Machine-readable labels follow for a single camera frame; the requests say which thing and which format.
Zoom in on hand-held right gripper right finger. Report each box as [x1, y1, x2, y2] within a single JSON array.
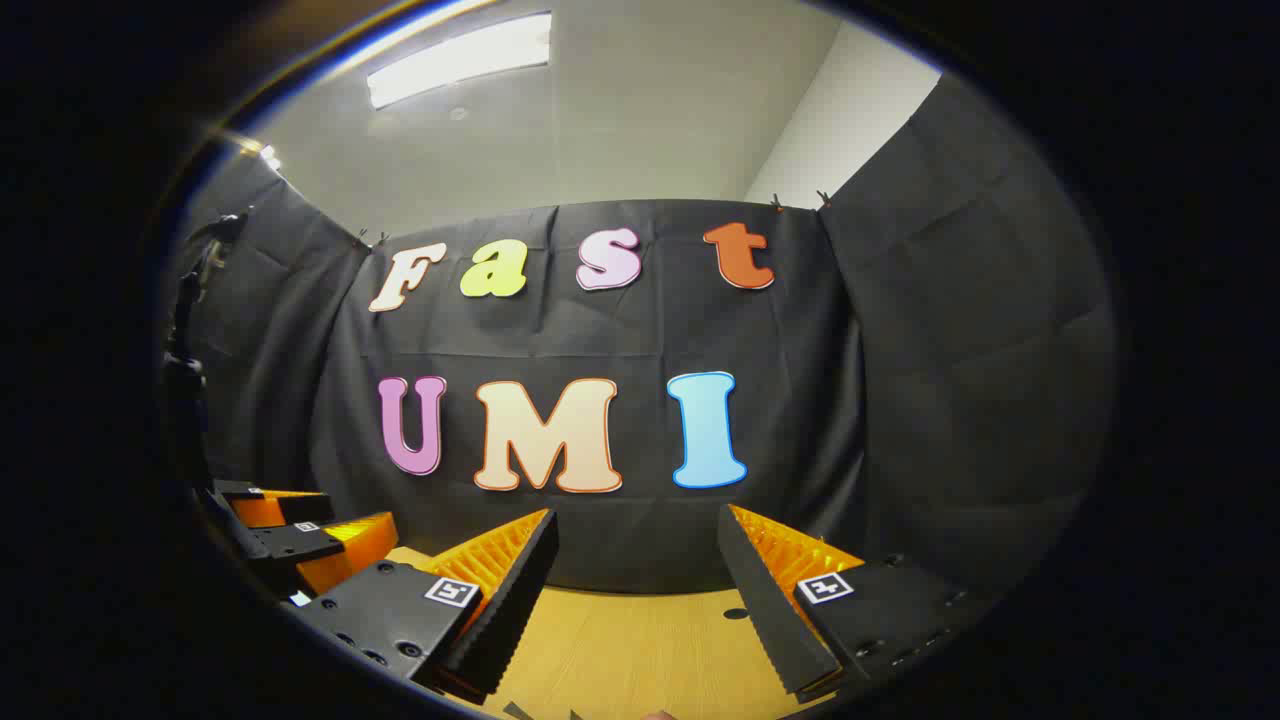
[[717, 503, 993, 699]]

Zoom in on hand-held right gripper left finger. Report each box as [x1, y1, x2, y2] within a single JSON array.
[[285, 508, 559, 703]]

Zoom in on long ceiling light panel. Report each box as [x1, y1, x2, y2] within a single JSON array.
[[365, 12, 554, 110]]

